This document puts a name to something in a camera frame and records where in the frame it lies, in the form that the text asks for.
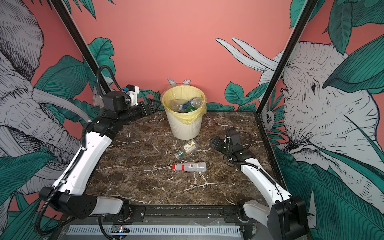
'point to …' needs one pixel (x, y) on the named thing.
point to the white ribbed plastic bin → (183, 131)
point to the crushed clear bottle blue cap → (179, 105)
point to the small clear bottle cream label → (188, 148)
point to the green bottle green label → (190, 108)
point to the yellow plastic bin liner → (186, 92)
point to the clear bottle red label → (191, 167)
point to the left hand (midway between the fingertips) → (154, 102)
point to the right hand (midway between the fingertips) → (213, 140)
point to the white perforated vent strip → (157, 230)
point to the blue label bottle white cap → (196, 101)
